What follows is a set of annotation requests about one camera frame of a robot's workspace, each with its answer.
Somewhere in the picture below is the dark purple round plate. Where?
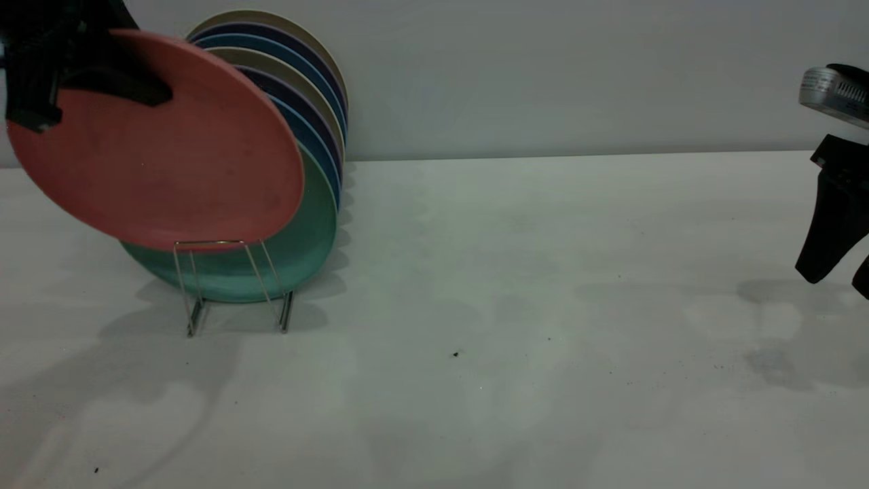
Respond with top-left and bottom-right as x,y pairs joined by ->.
187,22 -> 349,116
234,65 -> 345,185

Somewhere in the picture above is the blue round plate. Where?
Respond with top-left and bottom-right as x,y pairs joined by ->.
268,94 -> 342,211
192,34 -> 348,140

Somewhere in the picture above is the metal wire plate rack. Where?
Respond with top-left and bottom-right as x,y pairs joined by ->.
173,239 -> 296,339

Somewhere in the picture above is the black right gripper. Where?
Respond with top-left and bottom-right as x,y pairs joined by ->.
795,134 -> 869,300

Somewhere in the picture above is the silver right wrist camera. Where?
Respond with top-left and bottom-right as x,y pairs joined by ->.
799,66 -> 869,130

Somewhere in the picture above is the pink round plate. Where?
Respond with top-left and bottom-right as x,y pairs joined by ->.
5,29 -> 305,253

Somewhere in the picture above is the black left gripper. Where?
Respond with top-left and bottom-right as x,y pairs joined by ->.
0,0 -> 173,134

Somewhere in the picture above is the beige round plate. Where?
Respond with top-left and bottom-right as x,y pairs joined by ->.
187,10 -> 350,109
204,48 -> 347,164

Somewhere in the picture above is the green round plate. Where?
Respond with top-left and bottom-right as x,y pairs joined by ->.
121,144 -> 339,304

